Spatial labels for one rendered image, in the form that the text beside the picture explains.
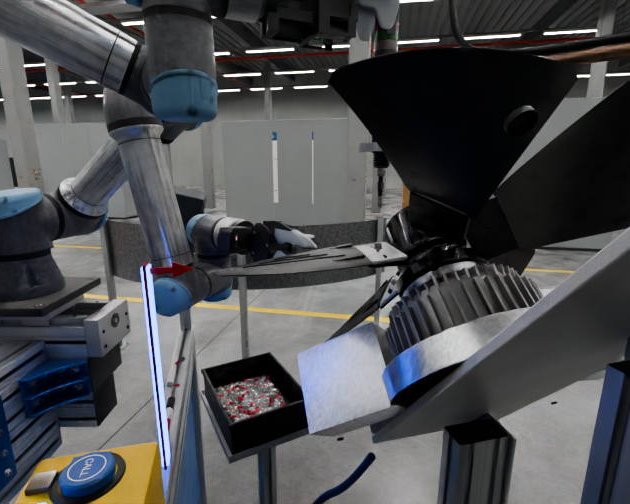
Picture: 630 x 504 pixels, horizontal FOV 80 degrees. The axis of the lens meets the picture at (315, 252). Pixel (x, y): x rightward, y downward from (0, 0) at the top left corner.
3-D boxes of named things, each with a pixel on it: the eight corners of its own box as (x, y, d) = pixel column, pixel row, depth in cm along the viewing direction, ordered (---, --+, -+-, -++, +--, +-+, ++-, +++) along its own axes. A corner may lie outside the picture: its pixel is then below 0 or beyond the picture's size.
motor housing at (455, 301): (512, 394, 63) (478, 323, 70) (621, 334, 45) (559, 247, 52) (383, 416, 57) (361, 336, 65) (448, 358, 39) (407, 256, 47)
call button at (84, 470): (109, 498, 30) (106, 479, 30) (52, 508, 29) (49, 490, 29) (121, 460, 34) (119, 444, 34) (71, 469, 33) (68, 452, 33)
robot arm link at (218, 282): (182, 306, 83) (178, 257, 81) (210, 290, 94) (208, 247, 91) (214, 310, 81) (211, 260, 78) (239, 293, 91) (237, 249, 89)
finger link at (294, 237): (332, 230, 68) (294, 227, 74) (312, 231, 64) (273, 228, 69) (332, 247, 69) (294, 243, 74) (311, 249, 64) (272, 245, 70)
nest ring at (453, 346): (515, 396, 65) (504, 374, 67) (649, 325, 43) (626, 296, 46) (367, 421, 58) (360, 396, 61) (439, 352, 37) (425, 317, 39)
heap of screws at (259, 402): (303, 424, 76) (303, 412, 76) (235, 449, 70) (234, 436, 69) (268, 379, 92) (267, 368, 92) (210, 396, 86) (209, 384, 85)
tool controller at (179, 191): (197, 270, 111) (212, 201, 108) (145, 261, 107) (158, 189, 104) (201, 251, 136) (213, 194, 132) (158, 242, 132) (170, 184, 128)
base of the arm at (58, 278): (-35, 302, 81) (-45, 257, 79) (19, 280, 95) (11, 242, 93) (36, 302, 81) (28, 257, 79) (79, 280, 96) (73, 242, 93)
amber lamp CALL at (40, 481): (50, 492, 30) (49, 486, 30) (24, 497, 30) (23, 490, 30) (59, 475, 32) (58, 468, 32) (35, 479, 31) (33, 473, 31)
